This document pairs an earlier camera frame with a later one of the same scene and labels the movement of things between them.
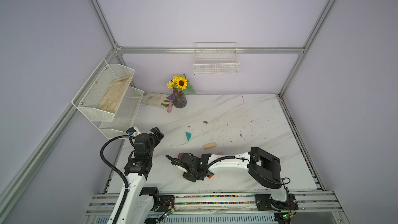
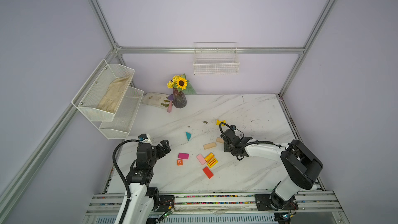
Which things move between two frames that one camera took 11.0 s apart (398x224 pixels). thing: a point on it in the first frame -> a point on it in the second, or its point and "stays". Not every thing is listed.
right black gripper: [190, 179] -> [225, 148]
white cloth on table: [155, 99] stays
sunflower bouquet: [181, 83] stays
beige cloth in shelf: [112, 98] stays
